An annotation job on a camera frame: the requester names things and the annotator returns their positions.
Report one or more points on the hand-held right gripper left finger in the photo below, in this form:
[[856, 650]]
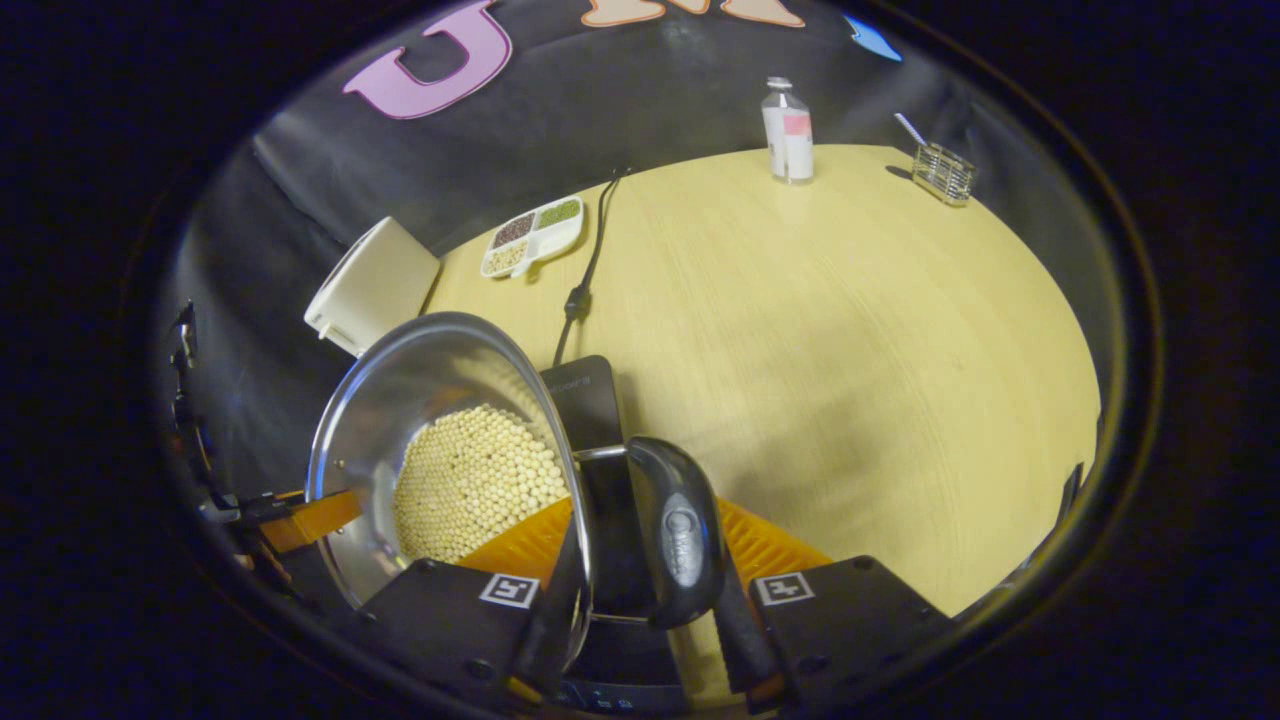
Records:
[[450, 620]]

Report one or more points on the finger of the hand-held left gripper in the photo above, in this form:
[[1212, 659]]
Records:
[[310, 520]]

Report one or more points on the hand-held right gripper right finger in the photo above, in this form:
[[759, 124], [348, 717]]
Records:
[[745, 630]]

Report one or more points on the pile of yellow soybeans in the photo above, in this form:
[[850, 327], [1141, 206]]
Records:
[[470, 480]]

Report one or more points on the stainless steel pot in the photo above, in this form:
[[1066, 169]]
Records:
[[400, 390]]

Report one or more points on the black induction cooktop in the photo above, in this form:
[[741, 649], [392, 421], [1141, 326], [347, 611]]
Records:
[[590, 400]]

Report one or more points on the white plastic box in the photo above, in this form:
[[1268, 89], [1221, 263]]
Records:
[[375, 285]]

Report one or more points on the white divided dish of beans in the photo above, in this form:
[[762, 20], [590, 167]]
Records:
[[535, 235]]

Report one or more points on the clear bottle with pink label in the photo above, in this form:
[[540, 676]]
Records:
[[790, 140]]

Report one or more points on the white straw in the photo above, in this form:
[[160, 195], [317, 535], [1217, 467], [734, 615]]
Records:
[[910, 128]]

